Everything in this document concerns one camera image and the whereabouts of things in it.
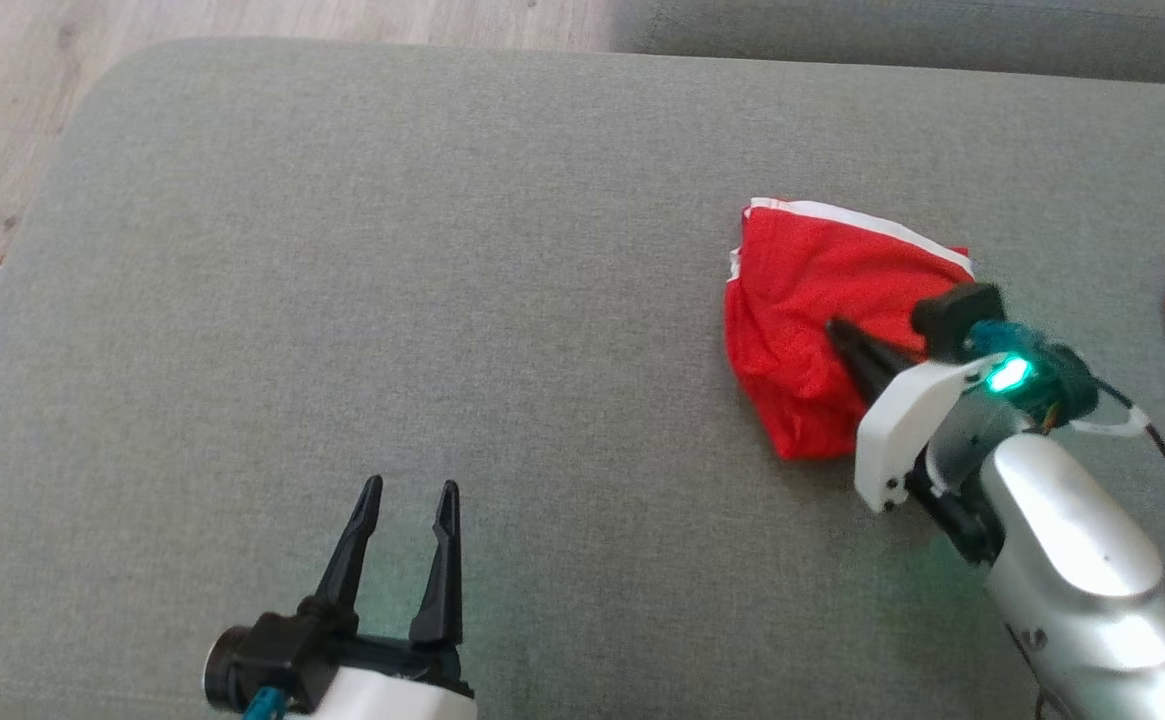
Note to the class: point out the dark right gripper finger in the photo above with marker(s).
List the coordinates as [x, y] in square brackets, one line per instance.
[887, 352]
[864, 375]

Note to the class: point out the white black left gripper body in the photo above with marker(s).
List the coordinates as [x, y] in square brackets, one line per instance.
[402, 695]

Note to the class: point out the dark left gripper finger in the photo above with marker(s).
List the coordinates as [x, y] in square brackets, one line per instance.
[445, 580]
[354, 560]

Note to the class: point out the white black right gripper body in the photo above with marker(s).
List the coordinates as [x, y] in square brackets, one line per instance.
[907, 430]

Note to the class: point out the red shorts with white panel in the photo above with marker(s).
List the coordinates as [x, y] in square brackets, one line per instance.
[792, 320]

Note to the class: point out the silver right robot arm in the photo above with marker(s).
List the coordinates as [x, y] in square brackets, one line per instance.
[1092, 560]

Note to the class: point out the large grey sofa seat cushion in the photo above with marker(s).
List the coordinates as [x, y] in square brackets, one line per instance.
[442, 300]

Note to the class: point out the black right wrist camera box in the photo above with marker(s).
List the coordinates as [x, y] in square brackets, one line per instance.
[957, 318]

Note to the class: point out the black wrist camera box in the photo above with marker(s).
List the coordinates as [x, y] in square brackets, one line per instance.
[292, 645]
[957, 318]

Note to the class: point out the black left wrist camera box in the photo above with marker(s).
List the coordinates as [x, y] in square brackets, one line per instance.
[292, 645]

